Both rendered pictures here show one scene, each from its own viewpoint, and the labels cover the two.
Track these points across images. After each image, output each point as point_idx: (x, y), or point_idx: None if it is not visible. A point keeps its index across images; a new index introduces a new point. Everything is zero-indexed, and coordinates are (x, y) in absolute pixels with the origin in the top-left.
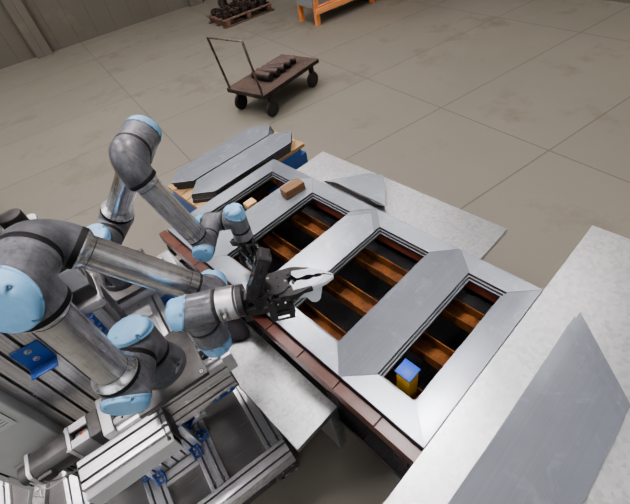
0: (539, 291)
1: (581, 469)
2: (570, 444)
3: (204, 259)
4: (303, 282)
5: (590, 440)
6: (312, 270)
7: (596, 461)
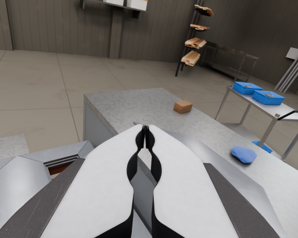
0: (89, 141)
1: (225, 164)
2: (212, 161)
3: None
4: (179, 185)
5: (209, 153)
6: (110, 148)
7: (220, 157)
